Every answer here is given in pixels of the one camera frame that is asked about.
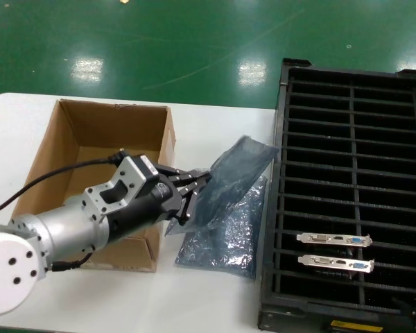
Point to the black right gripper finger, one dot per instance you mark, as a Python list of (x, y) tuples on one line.
[(409, 308)]

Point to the brown cardboard box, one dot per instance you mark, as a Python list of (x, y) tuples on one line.
[(107, 121)]

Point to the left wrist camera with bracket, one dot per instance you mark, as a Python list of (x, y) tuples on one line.
[(125, 180)]

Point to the graphics card with silver bracket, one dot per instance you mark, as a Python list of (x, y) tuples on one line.
[(333, 239), (336, 263)]

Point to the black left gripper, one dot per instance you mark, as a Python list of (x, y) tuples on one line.
[(149, 211)]

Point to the black slotted plastic container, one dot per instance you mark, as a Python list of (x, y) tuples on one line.
[(354, 166)]

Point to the blue-grey antistatic bubble bag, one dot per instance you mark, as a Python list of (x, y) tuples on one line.
[(222, 253), (235, 173)]

